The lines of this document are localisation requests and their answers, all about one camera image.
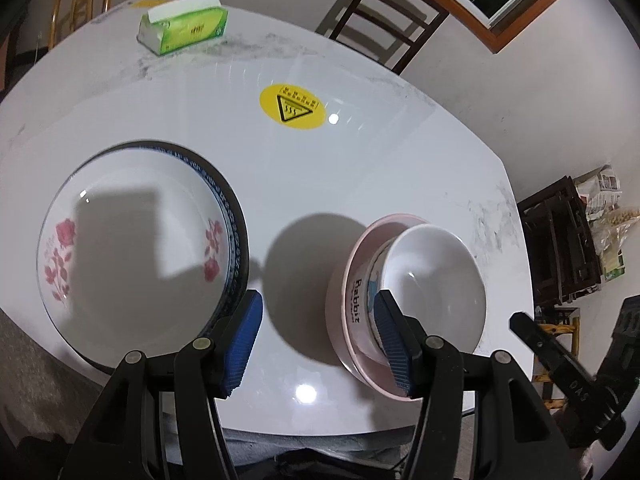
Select large pink bowl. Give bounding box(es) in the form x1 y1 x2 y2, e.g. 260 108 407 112
324 212 482 402

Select white ribbed bowl pink base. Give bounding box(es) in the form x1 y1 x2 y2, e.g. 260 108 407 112
345 217 427 365

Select white ribbed bowl blue base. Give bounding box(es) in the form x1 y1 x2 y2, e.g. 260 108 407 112
367 223 486 353

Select large blue floral plate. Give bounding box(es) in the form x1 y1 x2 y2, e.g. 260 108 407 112
49 138 252 376

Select white plate pink flowers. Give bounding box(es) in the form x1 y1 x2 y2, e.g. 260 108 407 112
34 148 237 369

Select person's right hand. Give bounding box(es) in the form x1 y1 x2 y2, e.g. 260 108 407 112
580 393 639 479

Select grey trousers lap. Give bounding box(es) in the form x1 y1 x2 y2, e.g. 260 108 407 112
224 426 414 479

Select dark wooden chair at right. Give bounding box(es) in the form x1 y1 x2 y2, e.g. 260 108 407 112
518 176 601 308

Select dark wooden chair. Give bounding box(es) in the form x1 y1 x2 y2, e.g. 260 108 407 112
317 0 449 75
518 176 601 308

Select printed bags pile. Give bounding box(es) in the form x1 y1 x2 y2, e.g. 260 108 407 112
574 165 639 282

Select yellow warning sticker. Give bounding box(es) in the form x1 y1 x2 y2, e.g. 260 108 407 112
259 84 326 130

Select green tissue pack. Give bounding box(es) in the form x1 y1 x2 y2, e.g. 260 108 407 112
137 0 228 56

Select yellow label at table edge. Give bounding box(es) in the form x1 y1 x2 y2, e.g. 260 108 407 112
131 0 170 8

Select bamboo chair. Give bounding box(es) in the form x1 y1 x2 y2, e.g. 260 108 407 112
47 0 112 50

